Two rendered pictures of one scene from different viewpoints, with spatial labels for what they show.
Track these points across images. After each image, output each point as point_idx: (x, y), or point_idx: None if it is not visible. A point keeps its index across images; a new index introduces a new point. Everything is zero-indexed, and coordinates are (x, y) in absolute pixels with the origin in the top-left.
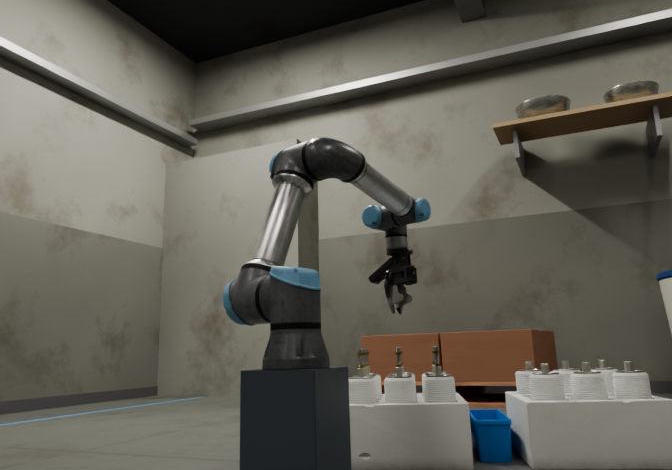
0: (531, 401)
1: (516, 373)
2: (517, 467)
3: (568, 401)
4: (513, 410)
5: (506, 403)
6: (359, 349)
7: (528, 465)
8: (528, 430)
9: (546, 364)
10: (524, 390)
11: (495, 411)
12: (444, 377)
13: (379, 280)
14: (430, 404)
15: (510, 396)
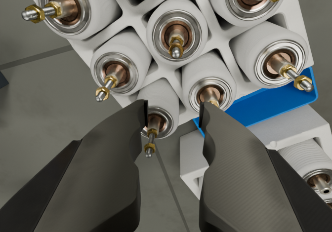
0: (185, 179)
1: (307, 166)
2: (185, 125)
3: (197, 198)
4: (256, 135)
5: (312, 116)
6: (23, 17)
7: (196, 129)
8: (182, 155)
9: None
10: (285, 157)
11: (313, 96)
12: (143, 135)
13: None
14: (122, 107)
15: (275, 140)
